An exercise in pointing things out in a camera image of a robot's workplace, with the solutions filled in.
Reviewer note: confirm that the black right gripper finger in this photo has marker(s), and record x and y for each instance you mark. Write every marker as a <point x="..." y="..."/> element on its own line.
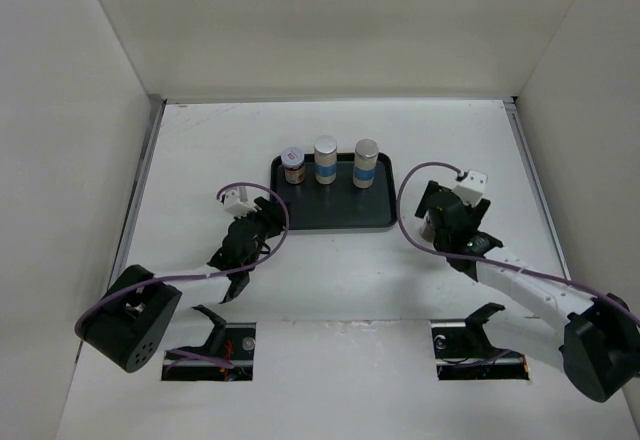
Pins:
<point x="432" y="188"/>
<point x="480" y="210"/>

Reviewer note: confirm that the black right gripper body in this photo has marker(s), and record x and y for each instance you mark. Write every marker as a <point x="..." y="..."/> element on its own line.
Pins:
<point x="471" y="213"/>

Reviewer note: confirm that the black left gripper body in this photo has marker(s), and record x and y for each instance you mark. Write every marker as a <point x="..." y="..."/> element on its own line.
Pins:
<point x="268" y="224"/>

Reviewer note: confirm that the white-lid dark spice jar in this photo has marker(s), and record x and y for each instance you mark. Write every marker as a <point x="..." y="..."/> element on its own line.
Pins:
<point x="427" y="231"/>

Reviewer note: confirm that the white-lid orange-label sauce jar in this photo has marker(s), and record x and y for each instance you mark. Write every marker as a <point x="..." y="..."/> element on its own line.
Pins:
<point x="294" y="165"/>

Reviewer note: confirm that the silver-lid blue-label grain bottle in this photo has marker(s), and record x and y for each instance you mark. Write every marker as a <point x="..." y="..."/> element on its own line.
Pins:
<point x="325" y="159"/>

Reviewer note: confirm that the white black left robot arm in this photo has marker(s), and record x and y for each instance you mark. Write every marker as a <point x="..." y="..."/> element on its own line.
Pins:
<point x="129" y="322"/>

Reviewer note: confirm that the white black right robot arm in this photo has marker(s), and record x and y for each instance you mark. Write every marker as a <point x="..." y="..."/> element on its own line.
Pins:
<point x="593" y="338"/>

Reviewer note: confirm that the dark green plastic tray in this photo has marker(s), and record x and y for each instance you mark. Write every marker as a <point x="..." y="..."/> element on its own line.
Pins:
<point x="340" y="205"/>

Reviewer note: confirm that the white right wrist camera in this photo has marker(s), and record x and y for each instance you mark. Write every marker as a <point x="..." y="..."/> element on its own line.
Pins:
<point x="470" y="187"/>

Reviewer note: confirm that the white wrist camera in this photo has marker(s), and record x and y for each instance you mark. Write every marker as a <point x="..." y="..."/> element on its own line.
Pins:
<point x="235" y="201"/>
<point x="470" y="187"/>

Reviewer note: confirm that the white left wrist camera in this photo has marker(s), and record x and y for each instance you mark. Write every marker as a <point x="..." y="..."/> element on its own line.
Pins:
<point x="235" y="201"/>

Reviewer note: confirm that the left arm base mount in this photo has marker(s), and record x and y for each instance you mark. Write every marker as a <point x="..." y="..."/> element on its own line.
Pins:
<point x="200" y="345"/>

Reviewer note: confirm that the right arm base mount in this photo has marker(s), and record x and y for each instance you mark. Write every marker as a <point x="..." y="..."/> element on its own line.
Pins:
<point x="463" y="351"/>

